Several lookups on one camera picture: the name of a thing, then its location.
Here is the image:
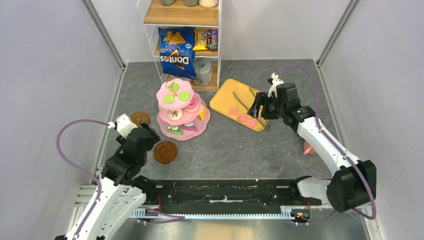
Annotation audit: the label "white wire wooden shelf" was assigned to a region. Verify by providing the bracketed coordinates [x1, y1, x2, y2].
[137, 0, 223, 91]

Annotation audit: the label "grey ceramic mug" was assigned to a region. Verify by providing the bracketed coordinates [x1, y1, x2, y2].
[193, 58, 213, 87]

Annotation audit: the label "purple cake slice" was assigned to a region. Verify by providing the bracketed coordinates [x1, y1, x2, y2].
[181, 122, 198, 132]

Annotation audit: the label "pink sandwich cookie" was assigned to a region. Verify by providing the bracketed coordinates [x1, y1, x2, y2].
[237, 114, 248, 123]
[228, 107, 238, 116]
[246, 118, 258, 128]

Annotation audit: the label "pink sandwich cookie far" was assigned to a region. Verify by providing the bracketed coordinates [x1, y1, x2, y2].
[228, 107, 238, 116]

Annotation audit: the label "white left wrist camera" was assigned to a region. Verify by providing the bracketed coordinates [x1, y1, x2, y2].
[107, 113, 138, 139]

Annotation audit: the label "green sandwich cookie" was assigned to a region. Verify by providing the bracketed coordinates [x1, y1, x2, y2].
[168, 82, 180, 93]
[163, 94, 175, 105]
[178, 91, 191, 101]

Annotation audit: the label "chocolate white donut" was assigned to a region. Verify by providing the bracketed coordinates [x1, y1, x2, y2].
[167, 109, 184, 121]

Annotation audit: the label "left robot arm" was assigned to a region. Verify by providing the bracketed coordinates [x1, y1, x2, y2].
[56, 115, 161, 240]

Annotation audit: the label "yellow serving tray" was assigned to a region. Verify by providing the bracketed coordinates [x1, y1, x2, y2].
[209, 78, 268, 132]

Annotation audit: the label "metal serving tongs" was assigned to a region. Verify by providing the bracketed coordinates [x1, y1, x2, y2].
[232, 91, 269, 128]

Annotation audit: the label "pink frosted donut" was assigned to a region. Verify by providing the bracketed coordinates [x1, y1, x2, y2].
[184, 97, 200, 113]

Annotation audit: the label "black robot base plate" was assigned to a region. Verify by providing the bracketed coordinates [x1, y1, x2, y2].
[144, 178, 322, 214]

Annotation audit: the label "pink sandwich cookie front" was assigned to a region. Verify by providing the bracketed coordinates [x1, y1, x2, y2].
[246, 118, 258, 128]

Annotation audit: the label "brown round coaster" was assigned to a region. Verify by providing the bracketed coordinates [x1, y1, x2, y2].
[153, 141, 178, 164]
[130, 111, 150, 128]

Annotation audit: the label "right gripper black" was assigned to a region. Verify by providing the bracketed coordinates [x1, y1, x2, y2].
[246, 91, 286, 120]

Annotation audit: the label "yellow M&M candy bag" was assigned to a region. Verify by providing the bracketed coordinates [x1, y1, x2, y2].
[193, 30, 208, 51]

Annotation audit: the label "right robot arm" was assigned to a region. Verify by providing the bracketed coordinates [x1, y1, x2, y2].
[247, 83, 377, 219]

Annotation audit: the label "green cake slice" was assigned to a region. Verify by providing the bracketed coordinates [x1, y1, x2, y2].
[167, 125, 183, 136]

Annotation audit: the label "blue Doritos chip bag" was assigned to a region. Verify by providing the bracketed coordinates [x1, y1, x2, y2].
[158, 26, 197, 79]

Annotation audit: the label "pink sandwich cookie middle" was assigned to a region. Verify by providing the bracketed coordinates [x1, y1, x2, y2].
[237, 114, 248, 123]

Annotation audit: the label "pink three-tier cake stand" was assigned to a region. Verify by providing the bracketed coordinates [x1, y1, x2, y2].
[156, 78, 211, 141]

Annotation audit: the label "pink cup on table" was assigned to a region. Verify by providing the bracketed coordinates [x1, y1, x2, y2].
[303, 141, 317, 155]

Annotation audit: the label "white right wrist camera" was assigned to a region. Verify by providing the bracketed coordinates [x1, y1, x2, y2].
[267, 72, 285, 98]

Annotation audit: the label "yellow cake slice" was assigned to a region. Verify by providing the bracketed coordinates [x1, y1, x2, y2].
[198, 106, 206, 121]

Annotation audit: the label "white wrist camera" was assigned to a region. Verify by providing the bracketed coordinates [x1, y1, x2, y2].
[107, 113, 138, 139]
[267, 72, 285, 98]

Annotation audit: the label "white cable track rail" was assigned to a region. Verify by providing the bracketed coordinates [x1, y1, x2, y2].
[129, 207, 297, 221]

